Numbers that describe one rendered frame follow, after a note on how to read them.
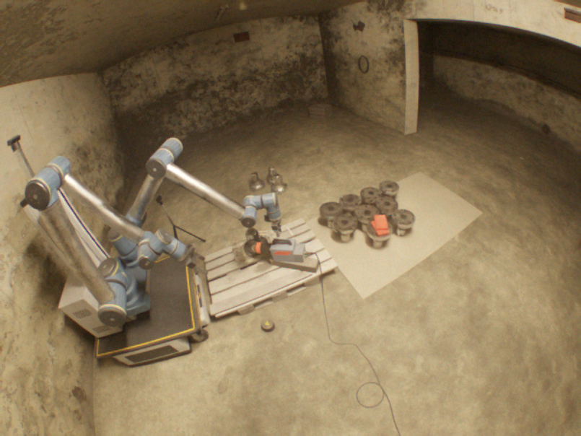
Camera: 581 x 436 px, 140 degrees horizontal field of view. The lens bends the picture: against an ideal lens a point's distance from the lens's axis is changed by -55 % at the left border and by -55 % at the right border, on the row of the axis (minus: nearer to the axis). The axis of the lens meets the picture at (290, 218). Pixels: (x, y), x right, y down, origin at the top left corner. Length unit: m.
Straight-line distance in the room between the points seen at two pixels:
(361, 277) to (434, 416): 1.42
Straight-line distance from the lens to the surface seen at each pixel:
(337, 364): 1.96
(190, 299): 2.13
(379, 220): 2.43
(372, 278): 2.31
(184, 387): 2.27
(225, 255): 2.61
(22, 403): 2.50
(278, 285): 2.14
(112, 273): 1.78
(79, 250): 1.42
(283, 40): 7.08
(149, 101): 6.71
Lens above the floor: 1.91
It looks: 40 degrees down
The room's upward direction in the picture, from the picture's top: 12 degrees counter-clockwise
